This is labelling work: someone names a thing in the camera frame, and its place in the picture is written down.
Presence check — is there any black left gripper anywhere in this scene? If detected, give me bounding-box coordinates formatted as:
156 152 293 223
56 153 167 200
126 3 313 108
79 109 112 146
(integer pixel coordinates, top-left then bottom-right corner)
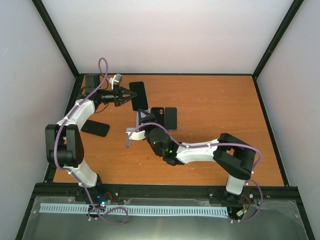
97 84 136 107

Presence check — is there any black phone case with ring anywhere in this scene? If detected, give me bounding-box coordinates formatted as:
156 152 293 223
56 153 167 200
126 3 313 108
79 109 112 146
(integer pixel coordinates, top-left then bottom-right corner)
150 107 165 127

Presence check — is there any phone with lilac case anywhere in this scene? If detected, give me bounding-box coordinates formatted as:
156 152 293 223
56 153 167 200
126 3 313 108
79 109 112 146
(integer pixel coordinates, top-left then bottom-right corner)
129 81 149 112

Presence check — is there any teal phone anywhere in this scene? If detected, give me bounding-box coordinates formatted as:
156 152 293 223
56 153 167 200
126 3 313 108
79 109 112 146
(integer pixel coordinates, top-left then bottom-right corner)
164 107 178 131

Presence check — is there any lilac phone case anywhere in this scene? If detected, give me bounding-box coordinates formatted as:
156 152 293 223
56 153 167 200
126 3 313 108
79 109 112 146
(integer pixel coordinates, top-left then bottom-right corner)
135 108 154 133

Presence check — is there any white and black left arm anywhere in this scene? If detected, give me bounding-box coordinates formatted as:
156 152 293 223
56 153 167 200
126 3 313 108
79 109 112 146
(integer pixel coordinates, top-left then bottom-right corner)
45 74 137 202

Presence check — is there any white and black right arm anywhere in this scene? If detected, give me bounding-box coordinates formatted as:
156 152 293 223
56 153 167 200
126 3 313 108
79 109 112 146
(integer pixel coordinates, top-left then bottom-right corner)
137 109 259 196

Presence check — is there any black phone case on table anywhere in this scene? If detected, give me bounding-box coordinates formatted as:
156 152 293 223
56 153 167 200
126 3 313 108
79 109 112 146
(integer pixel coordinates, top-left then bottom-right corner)
81 119 110 137

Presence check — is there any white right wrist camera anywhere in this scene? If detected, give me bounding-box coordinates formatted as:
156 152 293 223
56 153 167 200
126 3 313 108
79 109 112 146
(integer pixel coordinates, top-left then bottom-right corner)
126 127 146 141

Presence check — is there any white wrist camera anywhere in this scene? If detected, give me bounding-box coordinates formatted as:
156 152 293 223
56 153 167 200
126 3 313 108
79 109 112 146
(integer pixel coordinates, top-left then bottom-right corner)
126 127 146 141
109 73 123 90

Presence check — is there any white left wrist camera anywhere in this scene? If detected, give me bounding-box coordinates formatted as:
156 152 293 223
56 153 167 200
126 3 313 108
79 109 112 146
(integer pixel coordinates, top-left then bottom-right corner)
109 73 123 90

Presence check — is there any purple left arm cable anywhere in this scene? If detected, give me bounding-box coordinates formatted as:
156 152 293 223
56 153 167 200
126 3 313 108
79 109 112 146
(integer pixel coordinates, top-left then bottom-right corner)
53 57 129 225

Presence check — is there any light blue cable duct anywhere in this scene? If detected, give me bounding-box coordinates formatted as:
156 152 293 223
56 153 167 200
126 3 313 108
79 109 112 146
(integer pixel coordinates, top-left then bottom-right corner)
38 203 228 218

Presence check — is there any black left frame post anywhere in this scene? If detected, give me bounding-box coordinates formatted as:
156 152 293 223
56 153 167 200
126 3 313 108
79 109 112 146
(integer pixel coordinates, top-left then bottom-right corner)
32 0 80 78

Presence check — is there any black frame post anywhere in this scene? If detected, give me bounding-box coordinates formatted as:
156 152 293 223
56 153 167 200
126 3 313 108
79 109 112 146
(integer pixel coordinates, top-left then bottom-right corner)
252 0 304 81
32 0 80 78

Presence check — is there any black frame rail base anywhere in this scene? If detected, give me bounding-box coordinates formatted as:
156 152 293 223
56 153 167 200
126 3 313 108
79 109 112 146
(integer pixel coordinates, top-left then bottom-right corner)
29 182 302 207

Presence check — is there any black right frame post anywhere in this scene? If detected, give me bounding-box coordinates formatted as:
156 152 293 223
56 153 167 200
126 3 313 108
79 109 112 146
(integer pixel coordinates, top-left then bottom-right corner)
252 0 304 81

